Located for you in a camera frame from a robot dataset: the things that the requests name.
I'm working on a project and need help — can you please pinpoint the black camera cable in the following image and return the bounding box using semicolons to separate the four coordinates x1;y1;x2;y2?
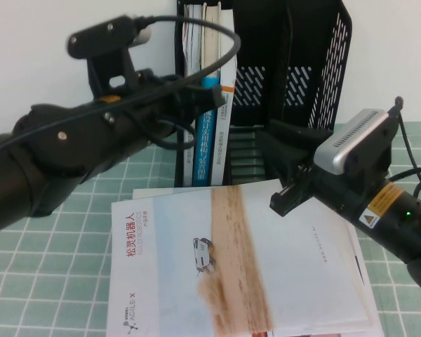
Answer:
0;13;242;157
394;96;421;208

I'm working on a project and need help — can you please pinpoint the thin black left gripper cable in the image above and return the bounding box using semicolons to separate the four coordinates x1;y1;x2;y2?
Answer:
149;117;196;150

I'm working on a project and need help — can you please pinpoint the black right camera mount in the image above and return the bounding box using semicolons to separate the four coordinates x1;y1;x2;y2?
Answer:
350;112;403;197

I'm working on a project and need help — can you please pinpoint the white booklet with colour prints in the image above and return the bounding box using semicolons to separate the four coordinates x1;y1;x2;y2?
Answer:
350;227;386;337

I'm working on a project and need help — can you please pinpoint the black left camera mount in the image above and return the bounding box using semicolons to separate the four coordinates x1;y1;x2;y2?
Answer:
86;44;143;105

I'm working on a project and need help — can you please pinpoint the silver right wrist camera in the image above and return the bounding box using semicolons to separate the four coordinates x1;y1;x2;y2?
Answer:
314;108;390;175

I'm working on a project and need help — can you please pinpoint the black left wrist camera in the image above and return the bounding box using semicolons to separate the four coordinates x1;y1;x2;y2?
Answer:
66;15;152;59

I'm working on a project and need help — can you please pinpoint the AgileX robot brochure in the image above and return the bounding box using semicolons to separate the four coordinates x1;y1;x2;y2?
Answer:
105;178;370;337

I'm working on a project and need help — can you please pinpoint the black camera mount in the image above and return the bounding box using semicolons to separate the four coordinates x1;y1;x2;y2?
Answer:
350;112;403;197
86;44;143;105

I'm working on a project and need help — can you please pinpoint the worn white orange book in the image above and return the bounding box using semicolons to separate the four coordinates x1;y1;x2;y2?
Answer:
182;4;203;187

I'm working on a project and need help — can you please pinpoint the black mesh book holder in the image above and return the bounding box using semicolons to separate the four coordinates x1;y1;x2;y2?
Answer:
173;0;354;208

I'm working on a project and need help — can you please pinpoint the black left camera cable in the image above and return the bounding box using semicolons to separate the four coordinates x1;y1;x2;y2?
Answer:
0;13;242;157

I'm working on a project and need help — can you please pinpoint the blue spine book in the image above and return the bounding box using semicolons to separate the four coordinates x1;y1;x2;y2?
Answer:
192;2;222;187

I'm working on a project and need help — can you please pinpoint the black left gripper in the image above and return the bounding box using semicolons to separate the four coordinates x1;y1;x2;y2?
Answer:
133;68;227;141

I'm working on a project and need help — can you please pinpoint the white book with orange stripe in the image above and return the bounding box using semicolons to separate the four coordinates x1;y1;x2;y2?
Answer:
210;9;238;186

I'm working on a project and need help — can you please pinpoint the black right camera cable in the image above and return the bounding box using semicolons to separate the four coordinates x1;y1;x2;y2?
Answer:
394;96;421;208

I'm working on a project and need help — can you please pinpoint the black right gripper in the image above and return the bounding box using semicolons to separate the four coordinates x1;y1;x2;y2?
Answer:
257;118;341;217

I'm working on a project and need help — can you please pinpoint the green checked tablecloth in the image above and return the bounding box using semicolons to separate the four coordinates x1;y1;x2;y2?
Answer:
0;121;421;337

